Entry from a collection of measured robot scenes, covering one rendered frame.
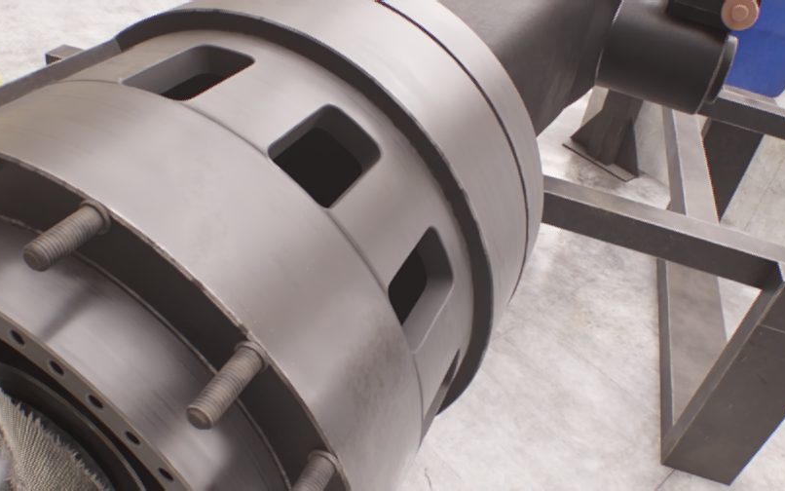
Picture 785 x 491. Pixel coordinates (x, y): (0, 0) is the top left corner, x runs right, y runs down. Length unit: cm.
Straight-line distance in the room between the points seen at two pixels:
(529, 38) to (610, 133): 185
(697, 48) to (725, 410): 84
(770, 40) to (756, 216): 71
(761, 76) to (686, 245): 168
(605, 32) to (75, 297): 141
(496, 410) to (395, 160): 129
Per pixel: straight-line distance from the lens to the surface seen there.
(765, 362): 161
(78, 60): 62
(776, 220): 294
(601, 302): 223
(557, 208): 144
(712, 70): 167
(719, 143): 248
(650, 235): 146
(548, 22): 121
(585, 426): 184
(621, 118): 295
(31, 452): 47
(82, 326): 42
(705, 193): 167
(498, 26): 114
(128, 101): 50
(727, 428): 175
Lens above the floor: 133
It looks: 37 degrees down
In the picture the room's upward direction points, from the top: 10 degrees clockwise
